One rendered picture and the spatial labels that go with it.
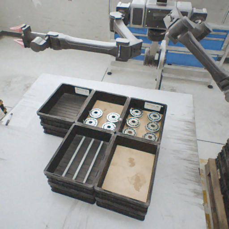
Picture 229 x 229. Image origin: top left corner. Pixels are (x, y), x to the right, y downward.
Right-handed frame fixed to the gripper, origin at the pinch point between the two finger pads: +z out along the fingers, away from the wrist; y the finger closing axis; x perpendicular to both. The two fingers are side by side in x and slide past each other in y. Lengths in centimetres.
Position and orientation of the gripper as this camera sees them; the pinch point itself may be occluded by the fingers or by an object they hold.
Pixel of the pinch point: (13, 34)
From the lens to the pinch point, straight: 135.2
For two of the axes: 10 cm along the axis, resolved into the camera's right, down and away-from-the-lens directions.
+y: -0.4, 7.2, 6.9
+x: 2.1, -6.7, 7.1
